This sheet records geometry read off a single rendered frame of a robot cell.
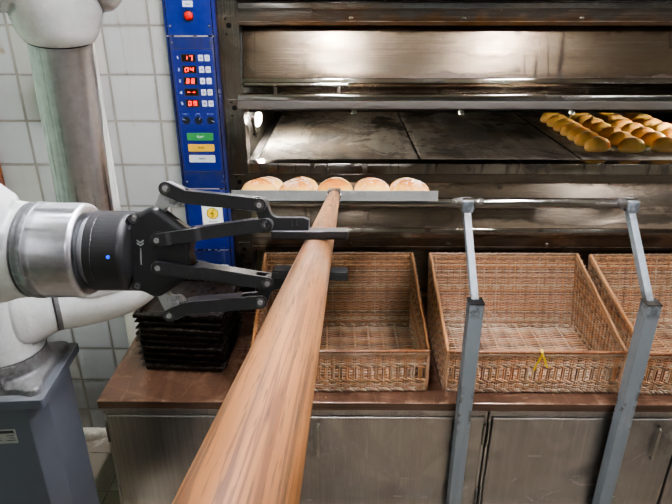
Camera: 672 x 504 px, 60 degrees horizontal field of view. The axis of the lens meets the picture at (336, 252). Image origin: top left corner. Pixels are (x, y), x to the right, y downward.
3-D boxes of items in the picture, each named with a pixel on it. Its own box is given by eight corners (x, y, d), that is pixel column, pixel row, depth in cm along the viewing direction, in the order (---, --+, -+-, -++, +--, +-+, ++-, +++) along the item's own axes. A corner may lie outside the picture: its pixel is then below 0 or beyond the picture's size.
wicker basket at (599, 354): (421, 315, 226) (426, 250, 215) (567, 316, 226) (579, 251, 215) (441, 394, 182) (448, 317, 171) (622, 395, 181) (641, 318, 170)
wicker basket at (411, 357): (265, 315, 226) (262, 250, 215) (410, 315, 227) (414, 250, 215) (250, 394, 182) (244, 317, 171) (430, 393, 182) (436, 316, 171)
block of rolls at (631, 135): (537, 120, 272) (538, 108, 269) (640, 121, 271) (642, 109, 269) (587, 153, 216) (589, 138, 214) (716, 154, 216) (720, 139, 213)
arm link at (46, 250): (62, 286, 60) (119, 287, 60) (12, 308, 51) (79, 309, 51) (56, 198, 59) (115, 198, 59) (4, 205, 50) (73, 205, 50)
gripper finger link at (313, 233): (275, 235, 56) (275, 227, 56) (348, 235, 56) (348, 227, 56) (271, 239, 53) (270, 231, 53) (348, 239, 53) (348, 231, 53)
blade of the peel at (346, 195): (438, 201, 155) (438, 190, 154) (231, 200, 155) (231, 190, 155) (420, 194, 190) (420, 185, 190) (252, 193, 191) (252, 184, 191)
